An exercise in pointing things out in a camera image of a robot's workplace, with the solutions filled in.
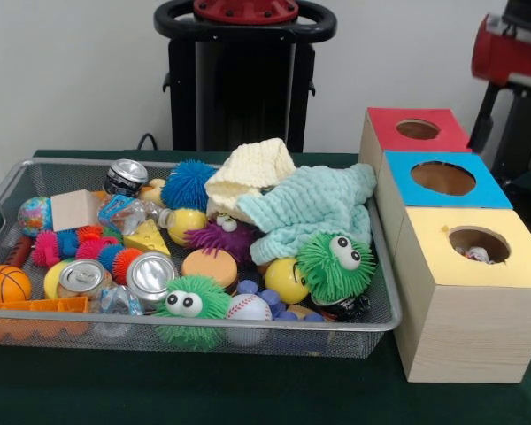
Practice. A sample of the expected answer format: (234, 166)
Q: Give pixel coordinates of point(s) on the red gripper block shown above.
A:
(509, 57)

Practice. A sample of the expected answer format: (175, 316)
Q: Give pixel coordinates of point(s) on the colourful spotted cloth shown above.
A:
(475, 254)

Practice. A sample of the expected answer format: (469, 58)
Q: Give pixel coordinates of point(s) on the mint waffle cloth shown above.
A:
(310, 203)

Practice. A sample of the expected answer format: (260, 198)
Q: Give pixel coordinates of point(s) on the green spiky ball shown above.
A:
(332, 274)

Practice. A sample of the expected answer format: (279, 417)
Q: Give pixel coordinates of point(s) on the cream waffle cloth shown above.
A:
(252, 168)

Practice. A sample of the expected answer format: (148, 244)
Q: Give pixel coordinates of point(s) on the wooden box with three holes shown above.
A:
(469, 327)

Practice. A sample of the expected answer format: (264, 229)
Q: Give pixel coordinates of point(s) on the black upright panel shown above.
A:
(520, 133)

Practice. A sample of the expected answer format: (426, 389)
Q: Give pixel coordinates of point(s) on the yellow smiley ball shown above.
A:
(281, 281)

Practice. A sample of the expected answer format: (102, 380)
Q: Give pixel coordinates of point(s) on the purple spiky toy with eyes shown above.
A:
(223, 239)

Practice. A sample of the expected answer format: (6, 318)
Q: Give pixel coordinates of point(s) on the white toy baseball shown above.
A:
(250, 307)

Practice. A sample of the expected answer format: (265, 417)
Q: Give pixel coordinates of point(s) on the blue spiky ball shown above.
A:
(188, 183)

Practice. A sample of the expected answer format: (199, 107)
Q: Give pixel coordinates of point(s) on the green spiky toy with eyes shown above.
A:
(208, 296)

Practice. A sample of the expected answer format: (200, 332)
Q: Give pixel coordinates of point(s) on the silver drink can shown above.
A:
(152, 276)

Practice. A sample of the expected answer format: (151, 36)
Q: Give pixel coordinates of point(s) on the plain wooden cube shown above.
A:
(73, 210)

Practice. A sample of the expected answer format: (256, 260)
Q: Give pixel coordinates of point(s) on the orange toy basketball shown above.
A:
(6, 283)

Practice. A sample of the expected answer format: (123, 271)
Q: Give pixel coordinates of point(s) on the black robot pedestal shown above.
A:
(243, 88)

